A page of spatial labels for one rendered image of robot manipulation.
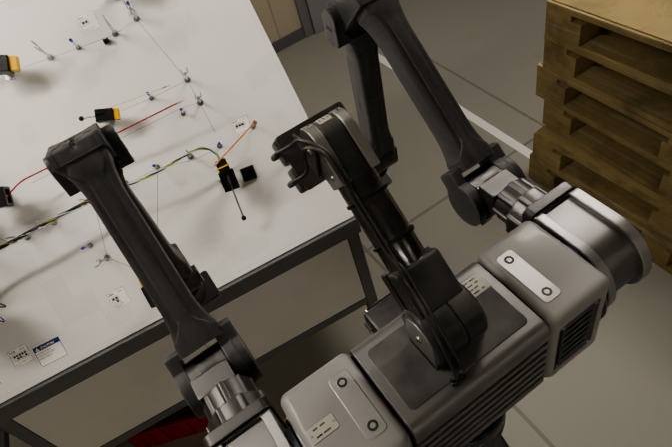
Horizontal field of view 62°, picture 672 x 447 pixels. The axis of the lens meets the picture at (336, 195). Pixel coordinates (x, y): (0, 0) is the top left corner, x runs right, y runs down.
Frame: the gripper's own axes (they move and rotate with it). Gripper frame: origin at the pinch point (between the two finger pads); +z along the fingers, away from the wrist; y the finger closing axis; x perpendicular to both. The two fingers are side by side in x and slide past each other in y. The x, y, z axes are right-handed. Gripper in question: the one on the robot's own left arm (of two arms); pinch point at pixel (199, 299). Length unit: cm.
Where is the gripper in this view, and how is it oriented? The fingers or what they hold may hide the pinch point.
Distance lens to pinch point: 142.2
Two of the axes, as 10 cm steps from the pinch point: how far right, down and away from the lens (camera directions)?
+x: 5.7, 8.0, -2.2
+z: -0.8, 3.2, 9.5
